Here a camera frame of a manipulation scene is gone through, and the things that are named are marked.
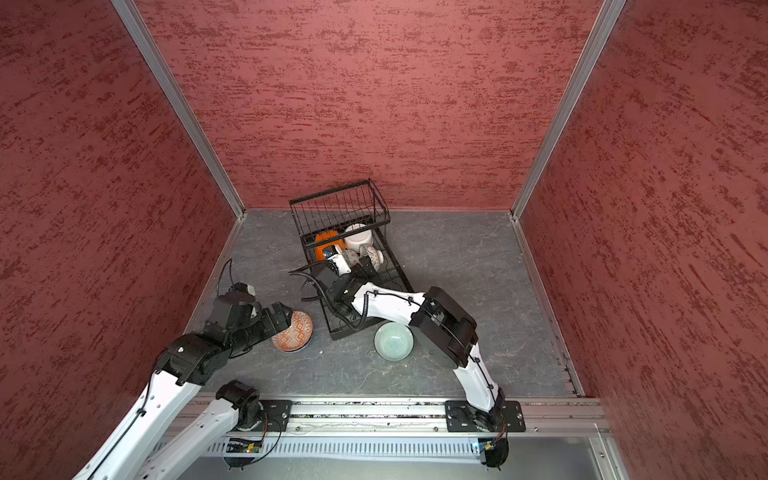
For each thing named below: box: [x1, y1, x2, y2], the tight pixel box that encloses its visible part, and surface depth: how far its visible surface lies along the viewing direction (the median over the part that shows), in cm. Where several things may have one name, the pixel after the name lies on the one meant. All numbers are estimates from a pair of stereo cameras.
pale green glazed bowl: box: [374, 321, 415, 362], surface depth 85 cm
